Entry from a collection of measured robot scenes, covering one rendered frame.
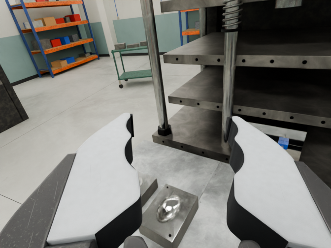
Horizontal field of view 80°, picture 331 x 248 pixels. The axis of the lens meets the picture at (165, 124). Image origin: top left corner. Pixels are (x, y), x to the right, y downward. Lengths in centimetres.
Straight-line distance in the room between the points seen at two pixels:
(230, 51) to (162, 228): 75
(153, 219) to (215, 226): 23
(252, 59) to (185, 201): 66
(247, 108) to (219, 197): 46
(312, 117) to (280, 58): 30
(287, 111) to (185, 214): 65
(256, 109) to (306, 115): 20
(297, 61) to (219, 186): 61
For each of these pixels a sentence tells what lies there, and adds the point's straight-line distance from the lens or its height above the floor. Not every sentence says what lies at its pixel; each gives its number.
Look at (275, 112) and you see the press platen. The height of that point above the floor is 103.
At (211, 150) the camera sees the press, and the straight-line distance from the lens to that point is 117.
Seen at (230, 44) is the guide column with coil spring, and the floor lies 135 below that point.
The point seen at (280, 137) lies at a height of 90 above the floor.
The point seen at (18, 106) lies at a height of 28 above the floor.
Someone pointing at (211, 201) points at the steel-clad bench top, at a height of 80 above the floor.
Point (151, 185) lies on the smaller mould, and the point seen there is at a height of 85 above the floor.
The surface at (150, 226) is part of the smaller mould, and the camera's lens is 78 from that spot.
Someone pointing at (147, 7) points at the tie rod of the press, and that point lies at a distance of 111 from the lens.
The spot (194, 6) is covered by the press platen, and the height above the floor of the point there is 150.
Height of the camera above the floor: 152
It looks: 30 degrees down
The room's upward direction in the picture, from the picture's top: 8 degrees counter-clockwise
